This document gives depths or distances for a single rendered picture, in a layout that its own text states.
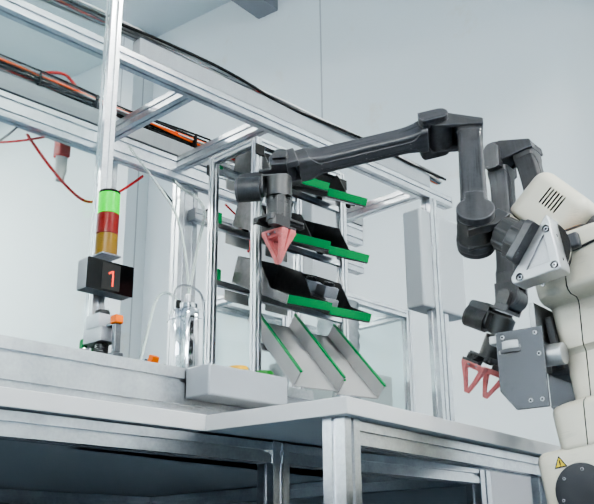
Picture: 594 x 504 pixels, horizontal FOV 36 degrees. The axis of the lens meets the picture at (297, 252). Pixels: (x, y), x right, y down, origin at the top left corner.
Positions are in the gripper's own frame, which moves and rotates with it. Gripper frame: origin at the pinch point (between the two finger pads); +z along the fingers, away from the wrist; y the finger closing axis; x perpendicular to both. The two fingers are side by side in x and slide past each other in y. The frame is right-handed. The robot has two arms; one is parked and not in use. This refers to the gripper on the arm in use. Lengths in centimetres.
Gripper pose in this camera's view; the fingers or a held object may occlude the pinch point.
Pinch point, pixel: (278, 260)
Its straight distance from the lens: 200.2
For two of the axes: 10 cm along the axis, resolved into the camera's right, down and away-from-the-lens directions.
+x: 7.1, -2.2, -6.6
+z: -0.1, 9.5, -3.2
